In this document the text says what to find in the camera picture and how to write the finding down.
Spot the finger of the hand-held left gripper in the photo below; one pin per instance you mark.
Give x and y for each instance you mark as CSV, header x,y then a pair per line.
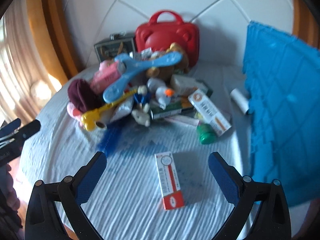
x,y
11,128
30,130

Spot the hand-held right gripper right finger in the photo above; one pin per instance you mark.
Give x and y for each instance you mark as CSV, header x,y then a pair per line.
x,y
223,177

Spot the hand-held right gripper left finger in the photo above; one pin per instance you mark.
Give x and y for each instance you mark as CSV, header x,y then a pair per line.
x,y
91,177

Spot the red white medicine box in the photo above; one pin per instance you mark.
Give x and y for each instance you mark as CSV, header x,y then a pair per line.
x,y
170,180

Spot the blue plastic crate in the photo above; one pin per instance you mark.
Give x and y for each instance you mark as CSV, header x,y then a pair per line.
x,y
280,105

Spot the pink tissue pack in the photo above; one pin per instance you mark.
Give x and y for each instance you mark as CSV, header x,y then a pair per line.
x,y
107,76

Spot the white plush with orange nose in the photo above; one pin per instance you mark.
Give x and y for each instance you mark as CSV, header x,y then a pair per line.
x,y
162,95

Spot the blue plastic hanger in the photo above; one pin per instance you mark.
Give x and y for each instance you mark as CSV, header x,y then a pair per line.
x,y
140,63

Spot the person's left hand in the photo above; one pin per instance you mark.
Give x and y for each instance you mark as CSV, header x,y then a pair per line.
x,y
9,187

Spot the blue bristle brush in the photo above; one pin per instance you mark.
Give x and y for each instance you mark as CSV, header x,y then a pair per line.
x,y
110,140

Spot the green plastic bottle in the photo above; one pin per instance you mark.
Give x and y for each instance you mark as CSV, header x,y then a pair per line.
x,y
206,135

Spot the pink plush toy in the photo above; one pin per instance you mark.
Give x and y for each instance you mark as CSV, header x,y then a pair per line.
x,y
72,111

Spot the yellow plastic toy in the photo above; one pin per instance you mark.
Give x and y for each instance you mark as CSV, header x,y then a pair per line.
x,y
91,117

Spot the beige curtain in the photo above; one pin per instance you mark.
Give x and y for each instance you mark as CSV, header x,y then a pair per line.
x,y
17,67

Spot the maroon sock ball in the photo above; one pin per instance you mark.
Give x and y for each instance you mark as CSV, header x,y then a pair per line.
x,y
82,95

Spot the long orange white box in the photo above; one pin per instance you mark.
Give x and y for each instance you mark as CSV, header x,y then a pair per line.
x,y
207,112

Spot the white snack packet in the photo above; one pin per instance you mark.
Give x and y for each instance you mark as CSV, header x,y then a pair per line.
x,y
120,110

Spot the white paper roll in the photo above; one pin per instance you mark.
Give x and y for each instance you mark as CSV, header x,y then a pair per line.
x,y
238,100

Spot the small rabbit plush doll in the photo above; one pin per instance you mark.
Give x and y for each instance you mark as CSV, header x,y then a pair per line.
x,y
141,116

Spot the white green box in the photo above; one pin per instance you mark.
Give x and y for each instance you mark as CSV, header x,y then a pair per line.
x,y
185,82

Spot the dark tin box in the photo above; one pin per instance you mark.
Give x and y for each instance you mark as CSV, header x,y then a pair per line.
x,y
107,50

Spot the brown teddy bear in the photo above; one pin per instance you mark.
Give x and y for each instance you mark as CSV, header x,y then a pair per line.
x,y
163,72

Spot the white foil packet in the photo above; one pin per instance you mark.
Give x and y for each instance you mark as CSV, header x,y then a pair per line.
x,y
147,53

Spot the red bear suitcase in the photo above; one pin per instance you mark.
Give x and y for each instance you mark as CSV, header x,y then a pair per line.
x,y
160,35

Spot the wooden door frame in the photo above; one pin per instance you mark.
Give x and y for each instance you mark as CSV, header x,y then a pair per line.
x,y
47,30
301,17

